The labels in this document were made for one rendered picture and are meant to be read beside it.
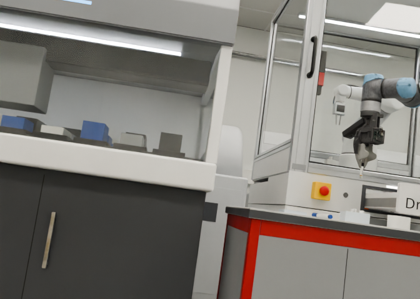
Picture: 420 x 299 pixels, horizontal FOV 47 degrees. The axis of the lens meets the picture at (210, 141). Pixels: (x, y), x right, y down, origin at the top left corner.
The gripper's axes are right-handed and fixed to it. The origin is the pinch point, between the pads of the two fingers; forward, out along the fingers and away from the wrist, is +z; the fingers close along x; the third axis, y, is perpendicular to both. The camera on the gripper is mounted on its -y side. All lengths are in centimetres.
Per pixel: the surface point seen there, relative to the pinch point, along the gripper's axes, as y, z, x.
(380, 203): -0.1, 13.3, 13.3
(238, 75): -315, -123, 139
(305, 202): -24.9, 16.8, -2.9
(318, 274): 23, 39, -38
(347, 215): 8.0, 20.1, -13.0
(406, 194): 16.9, 9.6, 6.2
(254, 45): -310, -161, 151
